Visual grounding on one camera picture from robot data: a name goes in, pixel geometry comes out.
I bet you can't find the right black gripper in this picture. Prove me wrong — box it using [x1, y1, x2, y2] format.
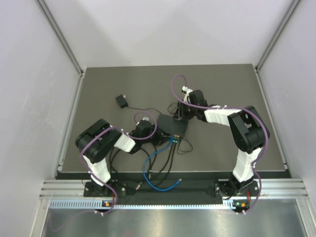
[173, 101, 198, 121]

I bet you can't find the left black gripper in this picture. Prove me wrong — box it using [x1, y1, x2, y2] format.
[141, 122, 172, 145]

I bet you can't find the black network switch box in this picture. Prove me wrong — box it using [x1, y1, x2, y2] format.
[157, 115, 188, 138]

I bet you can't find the blue ethernet cable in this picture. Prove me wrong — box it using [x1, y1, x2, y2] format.
[143, 139, 183, 192]

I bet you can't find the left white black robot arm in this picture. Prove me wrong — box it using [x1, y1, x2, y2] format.
[75, 117, 170, 196]

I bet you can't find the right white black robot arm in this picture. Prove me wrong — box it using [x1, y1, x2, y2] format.
[173, 102, 270, 196]

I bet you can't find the black power adapter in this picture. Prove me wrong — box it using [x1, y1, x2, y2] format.
[116, 94, 128, 109]

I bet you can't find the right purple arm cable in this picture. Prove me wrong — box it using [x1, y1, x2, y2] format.
[171, 74, 270, 215]

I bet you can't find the thin black power cord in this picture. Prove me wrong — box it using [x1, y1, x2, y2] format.
[127, 103, 194, 155]

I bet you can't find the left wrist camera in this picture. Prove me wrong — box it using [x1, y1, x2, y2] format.
[132, 117, 155, 138]

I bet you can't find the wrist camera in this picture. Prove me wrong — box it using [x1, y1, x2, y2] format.
[189, 90, 207, 107]
[132, 117, 155, 138]

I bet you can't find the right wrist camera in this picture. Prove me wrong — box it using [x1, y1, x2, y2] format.
[189, 90, 207, 107]

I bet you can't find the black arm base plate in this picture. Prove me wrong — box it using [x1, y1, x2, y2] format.
[83, 179, 261, 198]

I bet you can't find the grey slotted cable duct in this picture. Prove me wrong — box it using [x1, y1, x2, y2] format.
[49, 199, 246, 210]

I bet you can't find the front aluminium frame rail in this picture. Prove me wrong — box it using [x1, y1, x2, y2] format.
[39, 179, 308, 199]

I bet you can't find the left aluminium frame post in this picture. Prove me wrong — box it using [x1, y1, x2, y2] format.
[37, 0, 86, 77]

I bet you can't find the aluminium frame post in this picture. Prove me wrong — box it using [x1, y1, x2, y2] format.
[254, 0, 303, 74]
[37, 0, 86, 77]

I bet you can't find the right aluminium frame post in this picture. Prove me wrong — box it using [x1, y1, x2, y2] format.
[254, 0, 303, 74]

